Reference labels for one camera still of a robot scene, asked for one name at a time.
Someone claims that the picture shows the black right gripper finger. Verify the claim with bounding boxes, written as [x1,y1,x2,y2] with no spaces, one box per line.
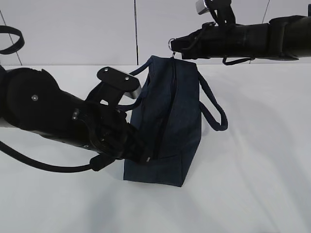
[170,35,194,58]

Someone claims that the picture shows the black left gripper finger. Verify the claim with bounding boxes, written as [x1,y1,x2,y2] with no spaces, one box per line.
[121,123,152,163]

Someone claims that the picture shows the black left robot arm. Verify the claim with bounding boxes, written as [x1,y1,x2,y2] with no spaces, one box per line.
[0,67,152,164]

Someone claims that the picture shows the dark navy lunch bag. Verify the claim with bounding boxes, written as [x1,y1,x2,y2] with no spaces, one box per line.
[119,55,228,187]

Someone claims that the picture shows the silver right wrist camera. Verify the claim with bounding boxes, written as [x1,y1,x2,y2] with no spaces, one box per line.
[195,0,234,15]

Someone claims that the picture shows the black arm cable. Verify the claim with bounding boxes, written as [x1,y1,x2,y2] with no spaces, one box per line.
[222,56,256,66]
[0,140,107,175]

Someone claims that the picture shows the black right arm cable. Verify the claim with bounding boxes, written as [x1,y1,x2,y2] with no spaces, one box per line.
[222,56,256,66]

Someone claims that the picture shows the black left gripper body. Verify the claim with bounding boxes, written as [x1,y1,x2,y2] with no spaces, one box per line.
[82,101,128,160]

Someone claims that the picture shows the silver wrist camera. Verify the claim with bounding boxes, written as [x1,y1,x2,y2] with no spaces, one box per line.
[97,67,141,99]
[195,0,234,15]

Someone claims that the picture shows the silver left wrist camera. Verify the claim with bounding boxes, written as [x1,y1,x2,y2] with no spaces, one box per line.
[97,67,141,99]

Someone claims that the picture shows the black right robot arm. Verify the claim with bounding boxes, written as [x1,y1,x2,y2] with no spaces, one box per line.
[170,15,311,61]

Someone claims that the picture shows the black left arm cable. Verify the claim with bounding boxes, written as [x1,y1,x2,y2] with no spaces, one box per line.
[0,140,107,175]

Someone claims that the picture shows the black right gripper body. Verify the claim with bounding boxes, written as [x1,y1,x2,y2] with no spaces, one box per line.
[187,22,219,60]

